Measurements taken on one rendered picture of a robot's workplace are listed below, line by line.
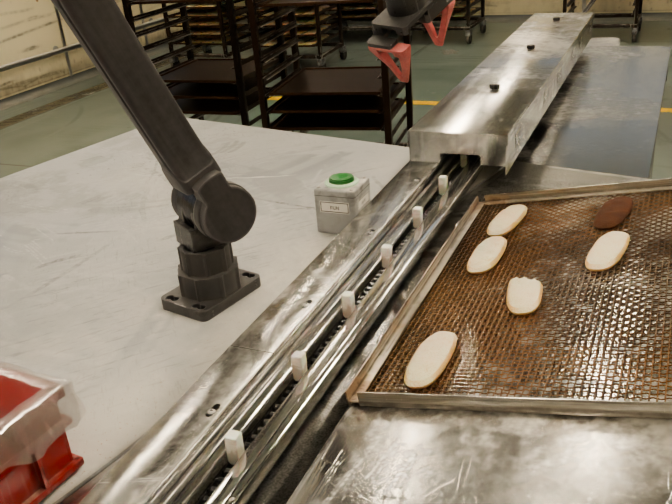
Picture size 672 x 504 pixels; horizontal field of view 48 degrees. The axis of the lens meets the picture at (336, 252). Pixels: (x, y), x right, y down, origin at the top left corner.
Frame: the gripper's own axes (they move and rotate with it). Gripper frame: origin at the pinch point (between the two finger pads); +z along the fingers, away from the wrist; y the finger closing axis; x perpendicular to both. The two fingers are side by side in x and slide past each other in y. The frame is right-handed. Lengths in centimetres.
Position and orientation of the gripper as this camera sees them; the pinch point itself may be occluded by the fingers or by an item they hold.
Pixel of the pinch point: (421, 58)
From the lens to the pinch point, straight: 122.2
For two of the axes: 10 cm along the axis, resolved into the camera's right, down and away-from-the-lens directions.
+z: 3.0, 6.7, 6.8
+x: 7.4, 2.8, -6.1
